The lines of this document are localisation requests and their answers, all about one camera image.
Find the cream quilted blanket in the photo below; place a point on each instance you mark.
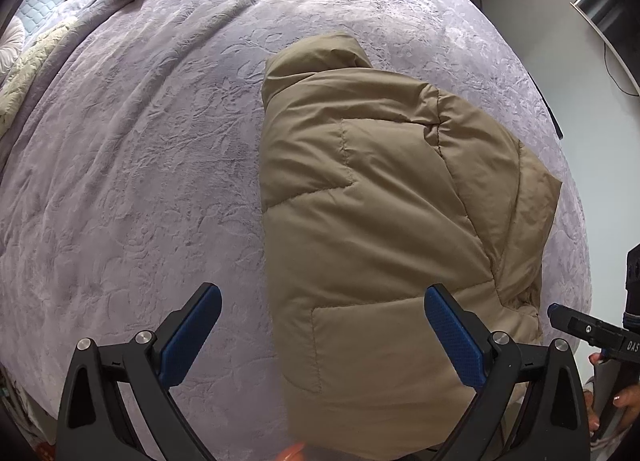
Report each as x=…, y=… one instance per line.
x=30, y=71

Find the purple embossed blanket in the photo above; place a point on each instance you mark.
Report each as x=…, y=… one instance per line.
x=150, y=166

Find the round white cushion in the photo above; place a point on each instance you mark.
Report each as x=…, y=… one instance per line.
x=10, y=48

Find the person's right hand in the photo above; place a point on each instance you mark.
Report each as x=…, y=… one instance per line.
x=627, y=398

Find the white quilted pillow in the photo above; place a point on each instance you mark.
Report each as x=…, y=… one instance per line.
x=42, y=3

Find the tan puffer jacket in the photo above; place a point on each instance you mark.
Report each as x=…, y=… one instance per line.
x=380, y=221

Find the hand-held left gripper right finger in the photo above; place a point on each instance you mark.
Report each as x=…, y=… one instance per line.
x=455, y=336

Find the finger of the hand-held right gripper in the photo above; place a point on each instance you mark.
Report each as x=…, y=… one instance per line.
x=590, y=328

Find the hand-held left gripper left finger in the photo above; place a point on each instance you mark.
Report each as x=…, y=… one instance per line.
x=192, y=331

